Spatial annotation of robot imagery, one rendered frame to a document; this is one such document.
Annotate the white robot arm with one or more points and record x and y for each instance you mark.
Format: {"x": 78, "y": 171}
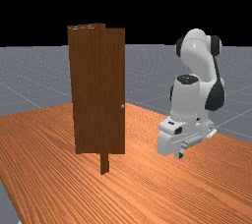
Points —
{"x": 196, "y": 61}

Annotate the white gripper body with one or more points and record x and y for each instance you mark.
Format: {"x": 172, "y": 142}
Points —
{"x": 174, "y": 138}

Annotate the brown wooden door in frame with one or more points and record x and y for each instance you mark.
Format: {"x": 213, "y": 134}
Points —
{"x": 98, "y": 90}

